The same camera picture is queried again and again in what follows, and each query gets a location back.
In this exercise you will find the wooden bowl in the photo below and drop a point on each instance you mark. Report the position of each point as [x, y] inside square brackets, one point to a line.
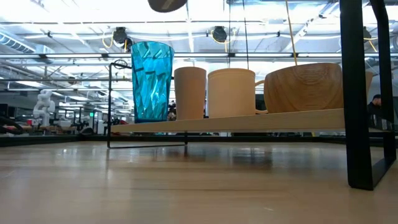
[304, 90]

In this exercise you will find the black aluminium table frame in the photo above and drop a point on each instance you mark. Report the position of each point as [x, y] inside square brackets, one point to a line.
[62, 140]

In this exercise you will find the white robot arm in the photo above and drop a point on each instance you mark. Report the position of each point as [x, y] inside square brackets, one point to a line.
[43, 109]

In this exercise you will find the wooden shelf with black legs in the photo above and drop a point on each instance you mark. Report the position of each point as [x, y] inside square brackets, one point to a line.
[248, 123]

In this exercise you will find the teal faceted plastic tumbler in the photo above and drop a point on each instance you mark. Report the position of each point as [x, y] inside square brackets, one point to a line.
[152, 84]

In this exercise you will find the person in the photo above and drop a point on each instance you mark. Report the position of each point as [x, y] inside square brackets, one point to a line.
[376, 101]

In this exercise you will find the peach plastic tumbler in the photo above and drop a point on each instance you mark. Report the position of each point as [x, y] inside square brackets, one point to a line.
[189, 93]

